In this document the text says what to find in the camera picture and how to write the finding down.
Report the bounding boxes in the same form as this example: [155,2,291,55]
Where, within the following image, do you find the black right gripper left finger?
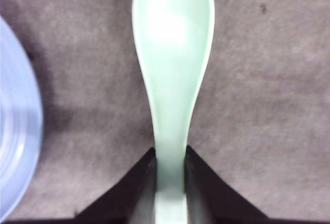
[74,148,157,223]

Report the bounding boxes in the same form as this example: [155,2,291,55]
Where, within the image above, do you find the mint green plastic spoon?
[131,0,215,223]

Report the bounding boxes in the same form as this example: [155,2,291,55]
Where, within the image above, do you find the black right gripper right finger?
[185,146,268,223]

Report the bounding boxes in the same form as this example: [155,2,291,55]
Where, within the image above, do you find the blue plastic plate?
[1,18,43,221]

